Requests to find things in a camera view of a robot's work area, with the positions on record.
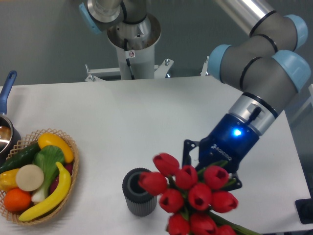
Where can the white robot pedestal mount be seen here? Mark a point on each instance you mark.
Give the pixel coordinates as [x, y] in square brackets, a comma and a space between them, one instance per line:
[135, 49]

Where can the black device at edge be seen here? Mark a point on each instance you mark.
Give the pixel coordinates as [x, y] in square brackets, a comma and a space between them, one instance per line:
[305, 210]

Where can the white frame at right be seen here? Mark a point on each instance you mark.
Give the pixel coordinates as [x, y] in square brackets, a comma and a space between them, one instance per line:
[304, 110]

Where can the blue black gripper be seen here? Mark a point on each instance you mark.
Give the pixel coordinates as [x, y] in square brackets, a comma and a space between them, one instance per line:
[229, 141]

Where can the yellow banana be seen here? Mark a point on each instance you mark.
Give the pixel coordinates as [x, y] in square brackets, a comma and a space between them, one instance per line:
[53, 199]

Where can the beige round disc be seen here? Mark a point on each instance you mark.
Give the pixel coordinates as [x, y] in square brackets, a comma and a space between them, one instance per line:
[29, 177]

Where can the green bok choy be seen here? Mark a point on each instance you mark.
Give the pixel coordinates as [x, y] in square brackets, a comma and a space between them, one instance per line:
[46, 160]

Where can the yellow bell pepper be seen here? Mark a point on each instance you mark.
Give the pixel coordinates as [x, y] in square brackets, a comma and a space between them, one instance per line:
[8, 180]

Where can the green cucumber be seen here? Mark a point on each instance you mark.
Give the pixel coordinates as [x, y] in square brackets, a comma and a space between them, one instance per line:
[21, 158]

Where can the red tulip bouquet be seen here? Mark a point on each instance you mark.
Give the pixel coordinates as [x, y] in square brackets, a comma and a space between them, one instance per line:
[193, 198]

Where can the blue handled saucepan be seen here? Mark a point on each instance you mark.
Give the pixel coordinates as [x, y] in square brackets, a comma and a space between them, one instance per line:
[9, 136]

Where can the orange fruit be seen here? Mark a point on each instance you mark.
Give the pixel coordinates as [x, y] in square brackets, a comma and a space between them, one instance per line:
[17, 200]

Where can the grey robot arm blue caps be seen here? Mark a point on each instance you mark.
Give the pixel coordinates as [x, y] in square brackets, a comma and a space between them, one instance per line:
[265, 68]

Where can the dark grey ribbed vase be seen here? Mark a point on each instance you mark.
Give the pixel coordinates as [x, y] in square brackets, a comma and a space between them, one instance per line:
[138, 200]

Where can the dark red vegetable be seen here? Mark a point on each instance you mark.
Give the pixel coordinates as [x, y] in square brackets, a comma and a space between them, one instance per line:
[69, 168]

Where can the woven wicker basket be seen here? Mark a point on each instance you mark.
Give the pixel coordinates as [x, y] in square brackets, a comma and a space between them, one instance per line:
[25, 142]

